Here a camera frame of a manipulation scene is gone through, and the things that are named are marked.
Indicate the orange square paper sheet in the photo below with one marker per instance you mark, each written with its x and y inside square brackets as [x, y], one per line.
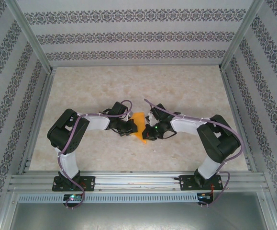
[140, 122]

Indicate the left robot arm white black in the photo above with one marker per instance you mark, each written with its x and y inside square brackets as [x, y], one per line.
[97, 123]

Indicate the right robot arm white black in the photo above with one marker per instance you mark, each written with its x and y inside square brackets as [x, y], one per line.
[219, 143]

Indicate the grey sheet metal panel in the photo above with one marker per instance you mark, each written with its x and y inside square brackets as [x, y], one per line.
[138, 218]

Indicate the small LED circuit board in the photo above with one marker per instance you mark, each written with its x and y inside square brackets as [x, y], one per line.
[204, 197]
[72, 197]

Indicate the aluminium mounting rail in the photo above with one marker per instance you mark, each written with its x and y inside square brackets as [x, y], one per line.
[133, 179]

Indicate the aluminium frame crossbar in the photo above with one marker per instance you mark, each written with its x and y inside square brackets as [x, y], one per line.
[136, 66]

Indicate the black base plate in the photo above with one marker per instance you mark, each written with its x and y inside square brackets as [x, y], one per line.
[186, 183]
[90, 184]

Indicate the aluminium frame side rail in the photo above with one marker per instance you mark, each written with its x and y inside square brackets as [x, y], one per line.
[230, 95]
[42, 105]

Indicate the aluminium frame post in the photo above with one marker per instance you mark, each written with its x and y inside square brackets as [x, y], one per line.
[239, 36]
[271, 213]
[4, 215]
[35, 40]

